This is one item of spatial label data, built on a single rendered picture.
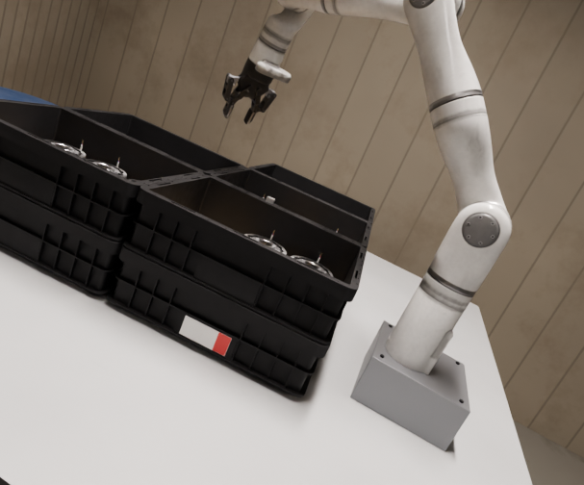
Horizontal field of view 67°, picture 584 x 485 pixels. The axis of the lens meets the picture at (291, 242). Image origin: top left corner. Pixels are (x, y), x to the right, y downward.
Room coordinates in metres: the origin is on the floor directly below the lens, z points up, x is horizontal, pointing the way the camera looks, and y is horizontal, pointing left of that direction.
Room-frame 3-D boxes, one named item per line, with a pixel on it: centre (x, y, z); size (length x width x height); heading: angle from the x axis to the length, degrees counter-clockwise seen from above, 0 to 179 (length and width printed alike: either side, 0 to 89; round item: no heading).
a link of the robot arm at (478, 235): (0.79, -0.30, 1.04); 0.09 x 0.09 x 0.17; 67
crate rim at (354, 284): (0.82, 0.06, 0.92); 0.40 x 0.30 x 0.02; 84
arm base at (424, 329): (0.80, -0.30, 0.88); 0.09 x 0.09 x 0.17; 81
